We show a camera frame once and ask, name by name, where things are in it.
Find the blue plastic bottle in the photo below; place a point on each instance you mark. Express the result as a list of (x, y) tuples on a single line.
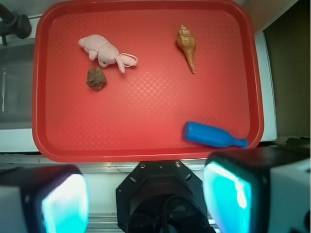
[(211, 136)]

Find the red plastic tray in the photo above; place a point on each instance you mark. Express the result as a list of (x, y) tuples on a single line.
[(139, 115)]

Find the black clamp knob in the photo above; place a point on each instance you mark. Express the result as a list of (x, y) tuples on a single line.
[(11, 23)]

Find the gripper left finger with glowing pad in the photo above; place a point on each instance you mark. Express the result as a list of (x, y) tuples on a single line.
[(48, 199)]

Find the tan spiral seashell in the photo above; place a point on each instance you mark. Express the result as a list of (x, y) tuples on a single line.
[(187, 43)]

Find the brown rock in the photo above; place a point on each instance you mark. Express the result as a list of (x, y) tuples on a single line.
[(96, 79)]

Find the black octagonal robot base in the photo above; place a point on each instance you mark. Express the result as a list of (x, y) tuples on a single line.
[(162, 197)]

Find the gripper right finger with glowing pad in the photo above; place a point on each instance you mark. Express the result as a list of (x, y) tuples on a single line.
[(261, 190)]

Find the pink plush bunny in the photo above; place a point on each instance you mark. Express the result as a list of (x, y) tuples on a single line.
[(98, 47)]

